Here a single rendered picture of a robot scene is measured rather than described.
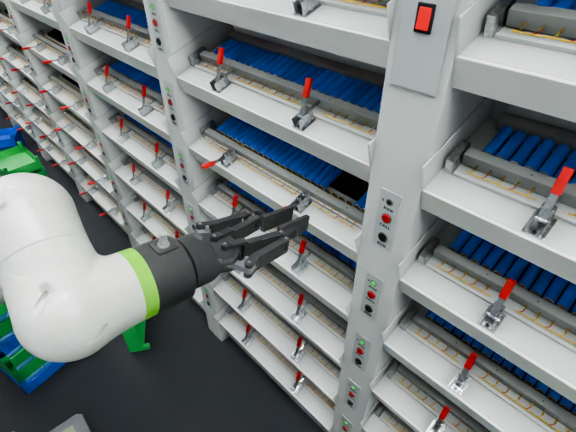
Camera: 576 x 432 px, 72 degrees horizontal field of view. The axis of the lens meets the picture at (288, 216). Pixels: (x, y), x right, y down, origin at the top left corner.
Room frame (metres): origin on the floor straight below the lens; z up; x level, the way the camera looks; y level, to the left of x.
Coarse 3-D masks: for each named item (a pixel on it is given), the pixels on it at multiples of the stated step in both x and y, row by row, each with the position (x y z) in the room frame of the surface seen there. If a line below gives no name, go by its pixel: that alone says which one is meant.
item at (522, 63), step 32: (480, 0) 0.52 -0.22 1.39; (512, 0) 0.54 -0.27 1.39; (544, 0) 0.54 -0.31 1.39; (480, 32) 0.54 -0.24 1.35; (512, 32) 0.53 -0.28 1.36; (544, 32) 0.50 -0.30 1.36; (480, 64) 0.48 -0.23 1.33; (512, 64) 0.46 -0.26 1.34; (544, 64) 0.45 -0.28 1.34; (512, 96) 0.46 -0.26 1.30; (544, 96) 0.43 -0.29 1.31
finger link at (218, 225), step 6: (228, 216) 0.51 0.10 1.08; (234, 216) 0.51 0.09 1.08; (240, 216) 0.51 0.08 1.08; (246, 216) 0.52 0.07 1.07; (198, 222) 0.48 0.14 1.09; (204, 222) 0.49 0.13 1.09; (210, 222) 0.49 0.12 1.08; (216, 222) 0.49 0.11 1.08; (222, 222) 0.49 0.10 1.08; (228, 222) 0.50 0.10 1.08; (234, 222) 0.51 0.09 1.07; (240, 222) 0.52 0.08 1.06; (198, 228) 0.47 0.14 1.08; (204, 228) 0.48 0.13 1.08; (210, 228) 0.48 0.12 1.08; (216, 228) 0.48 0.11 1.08; (222, 228) 0.49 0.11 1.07
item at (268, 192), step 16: (208, 112) 1.06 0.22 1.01; (224, 112) 1.10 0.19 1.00; (192, 128) 1.02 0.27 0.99; (192, 144) 1.01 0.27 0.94; (208, 144) 1.00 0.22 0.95; (208, 160) 0.94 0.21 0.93; (240, 160) 0.91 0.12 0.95; (224, 176) 0.91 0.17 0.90; (240, 176) 0.85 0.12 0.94; (256, 176) 0.84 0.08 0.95; (256, 192) 0.80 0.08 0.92; (272, 192) 0.78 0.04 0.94; (288, 192) 0.77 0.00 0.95; (336, 192) 0.74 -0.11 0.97; (320, 224) 0.66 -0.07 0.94; (336, 224) 0.65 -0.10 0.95; (336, 240) 0.61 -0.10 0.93; (352, 240) 0.60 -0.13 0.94; (352, 256) 0.59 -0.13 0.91
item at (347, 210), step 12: (216, 132) 1.00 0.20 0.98; (216, 144) 0.97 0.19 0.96; (228, 144) 0.94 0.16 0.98; (252, 156) 0.88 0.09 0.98; (264, 168) 0.85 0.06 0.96; (276, 168) 0.82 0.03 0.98; (288, 180) 0.78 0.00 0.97; (300, 180) 0.77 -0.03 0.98; (312, 192) 0.72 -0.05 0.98; (324, 192) 0.72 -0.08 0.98; (312, 204) 0.71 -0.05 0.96; (336, 204) 0.68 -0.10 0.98; (348, 204) 0.67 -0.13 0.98; (336, 216) 0.66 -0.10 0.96; (348, 216) 0.65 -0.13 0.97; (360, 216) 0.64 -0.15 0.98
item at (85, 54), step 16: (64, 0) 1.52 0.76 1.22; (64, 32) 1.55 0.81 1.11; (80, 48) 1.52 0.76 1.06; (80, 64) 1.51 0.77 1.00; (80, 80) 1.55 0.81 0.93; (96, 96) 1.53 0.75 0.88; (96, 112) 1.51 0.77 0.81; (96, 128) 1.54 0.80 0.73; (112, 144) 1.53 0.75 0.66; (128, 192) 1.53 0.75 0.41
